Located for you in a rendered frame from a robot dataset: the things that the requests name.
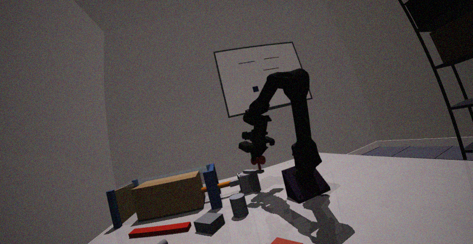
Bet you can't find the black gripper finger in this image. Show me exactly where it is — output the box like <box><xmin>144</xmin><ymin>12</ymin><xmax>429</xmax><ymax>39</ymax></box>
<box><xmin>257</xmin><ymin>146</ymin><xmax>268</xmax><ymax>157</ymax></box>
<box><xmin>251</xmin><ymin>150</ymin><xmax>259</xmax><ymax>162</ymax></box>

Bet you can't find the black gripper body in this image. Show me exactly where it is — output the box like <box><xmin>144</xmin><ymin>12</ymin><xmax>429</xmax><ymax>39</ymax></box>
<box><xmin>238</xmin><ymin>129</ymin><xmax>275</xmax><ymax>153</ymax></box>

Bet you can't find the red flat bar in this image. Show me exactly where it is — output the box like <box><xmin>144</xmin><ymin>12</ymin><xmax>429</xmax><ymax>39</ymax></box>
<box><xmin>128</xmin><ymin>222</ymin><xmax>191</xmax><ymax>238</ymax></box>

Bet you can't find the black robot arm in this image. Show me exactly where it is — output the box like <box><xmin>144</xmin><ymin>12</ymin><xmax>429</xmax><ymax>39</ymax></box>
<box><xmin>243</xmin><ymin>68</ymin><xmax>322</xmax><ymax>185</ymax></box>

